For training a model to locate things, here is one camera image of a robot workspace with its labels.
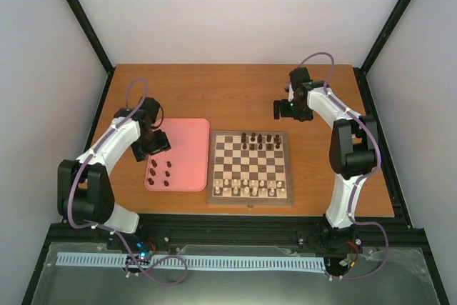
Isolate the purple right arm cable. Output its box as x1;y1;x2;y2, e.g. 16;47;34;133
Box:
298;51;390;281

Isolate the wooden chess board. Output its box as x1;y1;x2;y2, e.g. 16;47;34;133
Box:
207;130;293;206

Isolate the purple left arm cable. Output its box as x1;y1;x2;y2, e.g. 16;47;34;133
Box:
66;77;189;285

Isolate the black aluminium frame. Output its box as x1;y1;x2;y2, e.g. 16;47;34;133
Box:
22;0;449;304

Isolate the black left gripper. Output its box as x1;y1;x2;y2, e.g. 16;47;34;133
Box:
132;129;171;162

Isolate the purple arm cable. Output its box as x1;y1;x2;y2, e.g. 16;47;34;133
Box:
66;77;189;285
298;51;390;281

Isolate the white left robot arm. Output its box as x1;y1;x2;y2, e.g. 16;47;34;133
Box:
57;96;171;250

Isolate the pink plastic tray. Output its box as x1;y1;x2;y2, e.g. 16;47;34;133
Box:
144;119;210;192

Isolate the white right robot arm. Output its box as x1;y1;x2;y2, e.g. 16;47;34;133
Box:
273;67;381;229

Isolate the light blue cable duct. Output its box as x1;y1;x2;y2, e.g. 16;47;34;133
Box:
55;252;326;274

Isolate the light king chess piece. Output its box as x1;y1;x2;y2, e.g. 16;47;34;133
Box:
251;186;258;197

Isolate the grey metal base plate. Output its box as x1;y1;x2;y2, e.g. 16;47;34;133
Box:
32;244;438;304

